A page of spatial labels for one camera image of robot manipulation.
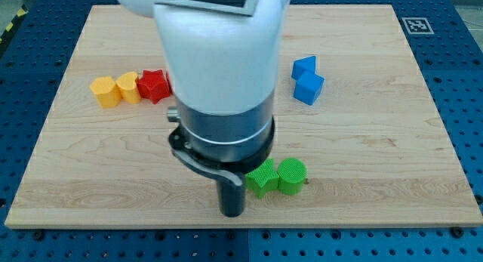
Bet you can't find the red block behind arm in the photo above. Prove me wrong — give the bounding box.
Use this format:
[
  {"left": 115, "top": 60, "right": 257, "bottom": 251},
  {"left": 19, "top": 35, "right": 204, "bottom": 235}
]
[{"left": 165, "top": 71, "right": 173, "bottom": 94}]

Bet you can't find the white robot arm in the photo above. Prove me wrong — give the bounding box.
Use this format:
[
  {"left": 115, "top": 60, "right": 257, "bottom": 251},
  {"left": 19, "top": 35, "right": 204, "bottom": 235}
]
[{"left": 117, "top": 0, "right": 291, "bottom": 217}]

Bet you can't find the white fiducial marker tag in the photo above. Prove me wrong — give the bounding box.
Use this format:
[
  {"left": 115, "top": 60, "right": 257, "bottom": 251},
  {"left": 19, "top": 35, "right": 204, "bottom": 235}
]
[{"left": 402, "top": 17, "right": 434, "bottom": 35}]

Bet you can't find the yellow heart block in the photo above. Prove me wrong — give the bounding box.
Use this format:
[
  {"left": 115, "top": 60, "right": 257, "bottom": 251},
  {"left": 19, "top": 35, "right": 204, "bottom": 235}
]
[{"left": 115, "top": 72, "right": 141, "bottom": 104}]

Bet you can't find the red star block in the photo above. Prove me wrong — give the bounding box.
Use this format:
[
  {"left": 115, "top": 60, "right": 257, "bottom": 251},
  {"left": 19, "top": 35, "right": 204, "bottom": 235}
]
[{"left": 137, "top": 69, "right": 171, "bottom": 104}]

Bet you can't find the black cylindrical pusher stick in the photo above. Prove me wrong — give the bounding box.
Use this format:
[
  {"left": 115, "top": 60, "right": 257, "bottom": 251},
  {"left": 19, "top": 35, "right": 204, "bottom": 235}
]
[{"left": 217, "top": 173, "right": 245, "bottom": 217}]

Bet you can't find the fiducial marker plate on arm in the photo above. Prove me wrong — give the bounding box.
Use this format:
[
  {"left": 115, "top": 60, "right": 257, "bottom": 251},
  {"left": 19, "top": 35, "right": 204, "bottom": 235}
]
[{"left": 155, "top": 0, "right": 259, "bottom": 16}]

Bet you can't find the wooden board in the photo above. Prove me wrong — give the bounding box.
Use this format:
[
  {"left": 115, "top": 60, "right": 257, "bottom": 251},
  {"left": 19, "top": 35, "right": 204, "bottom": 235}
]
[{"left": 5, "top": 5, "right": 482, "bottom": 230}]

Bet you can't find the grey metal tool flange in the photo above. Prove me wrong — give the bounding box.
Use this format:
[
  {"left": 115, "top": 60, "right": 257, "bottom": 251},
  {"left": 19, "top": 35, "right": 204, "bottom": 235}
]
[{"left": 167, "top": 93, "right": 275, "bottom": 186}]

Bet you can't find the blue cube block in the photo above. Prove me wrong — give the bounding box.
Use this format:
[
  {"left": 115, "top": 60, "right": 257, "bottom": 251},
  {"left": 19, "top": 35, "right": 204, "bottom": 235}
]
[{"left": 294, "top": 71, "right": 325, "bottom": 106}]

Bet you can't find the green star block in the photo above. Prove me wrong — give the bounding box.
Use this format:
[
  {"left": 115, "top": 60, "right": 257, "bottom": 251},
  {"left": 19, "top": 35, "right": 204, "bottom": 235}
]
[{"left": 245, "top": 159, "right": 280, "bottom": 199}]

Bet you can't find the yellow pentagon block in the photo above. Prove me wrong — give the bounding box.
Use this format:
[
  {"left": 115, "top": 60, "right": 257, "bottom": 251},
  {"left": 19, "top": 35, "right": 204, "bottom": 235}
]
[{"left": 89, "top": 76, "right": 122, "bottom": 108}]

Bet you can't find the green cylinder block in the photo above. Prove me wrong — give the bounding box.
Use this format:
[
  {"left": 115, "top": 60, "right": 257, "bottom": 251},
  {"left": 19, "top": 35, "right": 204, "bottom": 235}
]
[{"left": 278, "top": 158, "right": 307, "bottom": 196}]

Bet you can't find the blue triangle block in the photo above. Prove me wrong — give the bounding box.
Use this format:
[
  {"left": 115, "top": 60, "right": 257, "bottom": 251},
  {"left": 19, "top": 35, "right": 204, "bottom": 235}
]
[{"left": 291, "top": 56, "right": 316, "bottom": 80}]

